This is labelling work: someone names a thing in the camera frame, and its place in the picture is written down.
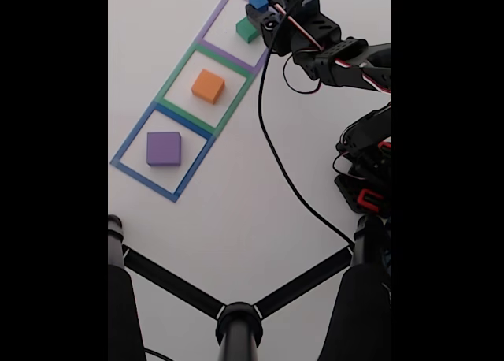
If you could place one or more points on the black camera tripod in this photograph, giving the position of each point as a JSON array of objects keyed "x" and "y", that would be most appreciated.
[{"x": 238, "y": 329}]

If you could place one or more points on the blue square frame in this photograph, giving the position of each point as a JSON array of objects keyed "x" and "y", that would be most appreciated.
[{"x": 136, "y": 134}]

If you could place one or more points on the purple block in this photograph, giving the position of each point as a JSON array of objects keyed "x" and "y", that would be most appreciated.
[{"x": 163, "y": 148}]

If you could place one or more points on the orange block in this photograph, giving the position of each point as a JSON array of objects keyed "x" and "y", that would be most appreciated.
[{"x": 208, "y": 86}]

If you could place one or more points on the green cube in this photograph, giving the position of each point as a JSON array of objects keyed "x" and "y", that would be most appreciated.
[{"x": 246, "y": 30}]

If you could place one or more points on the small blue cube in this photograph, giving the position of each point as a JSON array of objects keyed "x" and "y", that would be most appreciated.
[{"x": 258, "y": 1}]

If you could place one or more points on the red table clamp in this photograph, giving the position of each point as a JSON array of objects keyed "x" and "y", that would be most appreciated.
[{"x": 361, "y": 198}]

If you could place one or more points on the purple square frame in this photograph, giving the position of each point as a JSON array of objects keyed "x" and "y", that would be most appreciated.
[{"x": 212, "y": 22}]

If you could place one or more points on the green square frame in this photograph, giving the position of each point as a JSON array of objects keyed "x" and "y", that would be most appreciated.
[{"x": 178, "y": 73}]

